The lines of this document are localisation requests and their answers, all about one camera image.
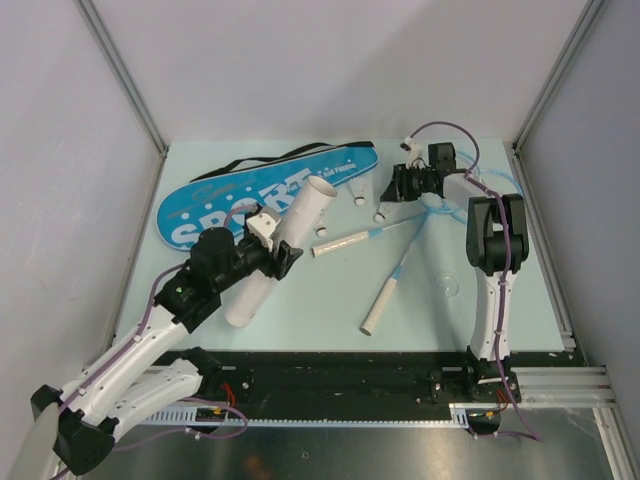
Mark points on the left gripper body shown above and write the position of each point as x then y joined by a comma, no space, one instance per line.
249,256

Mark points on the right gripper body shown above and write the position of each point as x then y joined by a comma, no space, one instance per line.
415,180

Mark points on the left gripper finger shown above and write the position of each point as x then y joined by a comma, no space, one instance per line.
278,268
287,252

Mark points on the white shuttlecock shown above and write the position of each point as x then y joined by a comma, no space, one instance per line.
385,211
320,226
360,188

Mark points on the white shuttlecock tube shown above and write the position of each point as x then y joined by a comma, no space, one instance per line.
309,204

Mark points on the clear tube lid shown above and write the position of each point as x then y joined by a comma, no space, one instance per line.
446,284

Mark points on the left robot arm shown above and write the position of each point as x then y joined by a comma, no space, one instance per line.
100,406

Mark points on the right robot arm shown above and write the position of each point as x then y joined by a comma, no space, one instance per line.
497,244

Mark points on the blue racket bag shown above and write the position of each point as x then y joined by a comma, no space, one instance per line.
205,201

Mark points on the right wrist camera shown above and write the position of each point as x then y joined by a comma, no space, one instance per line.
415,152

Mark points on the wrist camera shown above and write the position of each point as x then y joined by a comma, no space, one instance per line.
415,152
263,224

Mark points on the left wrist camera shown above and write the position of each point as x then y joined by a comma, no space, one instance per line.
263,224

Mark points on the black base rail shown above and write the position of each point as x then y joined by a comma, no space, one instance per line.
354,387

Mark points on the right aluminium frame post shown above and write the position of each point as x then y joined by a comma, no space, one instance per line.
580,33

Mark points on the aluminium frame post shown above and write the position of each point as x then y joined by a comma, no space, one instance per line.
580,33
104,40

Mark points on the left aluminium frame post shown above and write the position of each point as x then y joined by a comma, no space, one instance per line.
104,40

